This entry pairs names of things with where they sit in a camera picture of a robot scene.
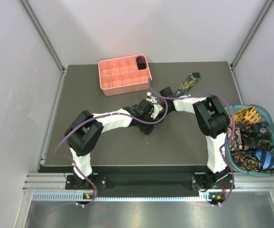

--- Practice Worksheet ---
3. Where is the blue yellow floral tie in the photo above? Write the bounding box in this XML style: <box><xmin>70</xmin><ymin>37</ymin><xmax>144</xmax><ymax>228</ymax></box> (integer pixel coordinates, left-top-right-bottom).
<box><xmin>174</xmin><ymin>72</ymin><xmax>201</xmax><ymax>97</ymax></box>

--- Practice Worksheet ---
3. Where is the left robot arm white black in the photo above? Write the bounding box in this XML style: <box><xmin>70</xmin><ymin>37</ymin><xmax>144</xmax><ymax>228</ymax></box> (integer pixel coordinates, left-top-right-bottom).
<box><xmin>65</xmin><ymin>99</ymin><xmax>168</xmax><ymax>189</ymax></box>

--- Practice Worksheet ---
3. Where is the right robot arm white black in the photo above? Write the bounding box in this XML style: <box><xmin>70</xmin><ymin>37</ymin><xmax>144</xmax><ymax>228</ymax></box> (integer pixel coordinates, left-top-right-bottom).
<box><xmin>160</xmin><ymin>87</ymin><xmax>230</xmax><ymax>191</ymax></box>

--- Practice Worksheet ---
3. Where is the rolled red blue tie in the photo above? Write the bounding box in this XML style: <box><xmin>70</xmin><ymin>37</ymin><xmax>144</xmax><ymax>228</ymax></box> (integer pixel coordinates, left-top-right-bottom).
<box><xmin>136</xmin><ymin>56</ymin><xmax>147</xmax><ymax>70</ymax></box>

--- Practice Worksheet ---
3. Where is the pink compartment organizer box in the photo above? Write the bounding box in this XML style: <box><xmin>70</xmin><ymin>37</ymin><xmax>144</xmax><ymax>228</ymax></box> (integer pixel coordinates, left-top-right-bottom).
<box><xmin>98</xmin><ymin>54</ymin><xmax>152</xmax><ymax>96</ymax></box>

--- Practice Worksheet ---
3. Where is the orange patterned tie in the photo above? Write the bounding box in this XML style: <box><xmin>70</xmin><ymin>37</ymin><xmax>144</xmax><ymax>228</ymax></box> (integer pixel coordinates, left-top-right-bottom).
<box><xmin>234</xmin><ymin>106</ymin><xmax>261</xmax><ymax>125</ymax></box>

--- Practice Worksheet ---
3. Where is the pink floral dark tie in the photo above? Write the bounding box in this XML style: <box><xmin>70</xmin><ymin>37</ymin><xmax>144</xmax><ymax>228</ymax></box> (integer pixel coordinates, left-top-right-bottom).
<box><xmin>228</xmin><ymin>127</ymin><xmax>243</xmax><ymax>152</ymax></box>

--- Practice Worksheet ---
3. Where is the dark floral navy tie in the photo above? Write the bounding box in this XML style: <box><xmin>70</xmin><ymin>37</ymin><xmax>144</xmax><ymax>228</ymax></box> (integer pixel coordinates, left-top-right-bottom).
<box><xmin>237</xmin><ymin>122</ymin><xmax>272</xmax><ymax>140</ymax></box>

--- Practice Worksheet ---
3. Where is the brown paisley rolled tie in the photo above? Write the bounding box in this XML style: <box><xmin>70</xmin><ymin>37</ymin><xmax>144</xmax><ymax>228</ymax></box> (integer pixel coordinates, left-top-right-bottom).
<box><xmin>231</xmin><ymin>151</ymin><xmax>261</xmax><ymax>172</ymax></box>

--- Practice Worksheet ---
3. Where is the blue striped tie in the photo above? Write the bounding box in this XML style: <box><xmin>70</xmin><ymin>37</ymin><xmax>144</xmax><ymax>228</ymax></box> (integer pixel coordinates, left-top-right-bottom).
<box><xmin>247</xmin><ymin>150</ymin><xmax>274</xmax><ymax>171</ymax></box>

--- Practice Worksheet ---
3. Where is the teal plastic basket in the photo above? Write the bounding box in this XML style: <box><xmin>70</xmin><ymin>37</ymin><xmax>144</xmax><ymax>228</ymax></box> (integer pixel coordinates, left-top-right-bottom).
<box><xmin>226</xmin><ymin>104</ymin><xmax>274</xmax><ymax>177</ymax></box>

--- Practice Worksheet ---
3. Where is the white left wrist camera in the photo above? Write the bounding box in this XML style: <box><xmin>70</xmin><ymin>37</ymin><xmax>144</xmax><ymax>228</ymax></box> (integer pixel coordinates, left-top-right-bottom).
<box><xmin>151</xmin><ymin>104</ymin><xmax>164</xmax><ymax>119</ymax></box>

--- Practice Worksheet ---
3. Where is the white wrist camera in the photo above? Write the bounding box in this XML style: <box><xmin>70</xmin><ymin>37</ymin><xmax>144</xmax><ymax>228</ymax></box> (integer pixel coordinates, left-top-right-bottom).
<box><xmin>151</xmin><ymin>104</ymin><xmax>164</xmax><ymax>119</ymax></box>
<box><xmin>146</xmin><ymin>92</ymin><xmax>158</xmax><ymax>104</ymax></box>

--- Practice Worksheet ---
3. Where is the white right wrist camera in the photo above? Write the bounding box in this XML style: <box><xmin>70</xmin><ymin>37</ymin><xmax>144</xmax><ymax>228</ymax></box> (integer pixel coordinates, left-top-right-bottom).
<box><xmin>146</xmin><ymin>92</ymin><xmax>158</xmax><ymax>104</ymax></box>

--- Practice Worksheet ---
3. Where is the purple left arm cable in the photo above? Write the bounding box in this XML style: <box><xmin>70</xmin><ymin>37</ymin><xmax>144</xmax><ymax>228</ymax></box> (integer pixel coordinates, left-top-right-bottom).
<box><xmin>55</xmin><ymin>101</ymin><xmax>168</xmax><ymax>207</ymax></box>

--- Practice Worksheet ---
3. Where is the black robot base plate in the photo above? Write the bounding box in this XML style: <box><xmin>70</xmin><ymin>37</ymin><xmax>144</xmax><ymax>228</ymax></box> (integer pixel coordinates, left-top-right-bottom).
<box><xmin>65</xmin><ymin>164</ymin><xmax>232</xmax><ymax>192</ymax></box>

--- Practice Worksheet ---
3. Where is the slotted grey cable duct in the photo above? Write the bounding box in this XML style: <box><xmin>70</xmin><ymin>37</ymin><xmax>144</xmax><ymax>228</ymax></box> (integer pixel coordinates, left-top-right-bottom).
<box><xmin>32</xmin><ymin>192</ymin><xmax>222</xmax><ymax>202</ymax></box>

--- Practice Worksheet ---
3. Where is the right aluminium frame post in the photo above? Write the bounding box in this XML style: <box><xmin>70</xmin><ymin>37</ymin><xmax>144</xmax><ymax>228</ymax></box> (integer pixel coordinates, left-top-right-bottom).
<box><xmin>230</xmin><ymin>0</ymin><xmax>274</xmax><ymax>70</ymax></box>

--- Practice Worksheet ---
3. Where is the aluminium frame post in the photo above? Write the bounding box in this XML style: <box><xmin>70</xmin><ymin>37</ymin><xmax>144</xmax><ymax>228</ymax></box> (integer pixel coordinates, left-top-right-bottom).
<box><xmin>19</xmin><ymin>0</ymin><xmax>65</xmax><ymax>72</ymax></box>
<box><xmin>230</xmin><ymin>0</ymin><xmax>274</xmax><ymax>70</ymax></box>

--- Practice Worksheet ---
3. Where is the left aluminium frame post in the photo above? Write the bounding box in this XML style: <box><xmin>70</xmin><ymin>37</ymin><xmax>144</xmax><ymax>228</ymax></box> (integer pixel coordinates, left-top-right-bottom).
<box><xmin>19</xmin><ymin>0</ymin><xmax>65</xmax><ymax>72</ymax></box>

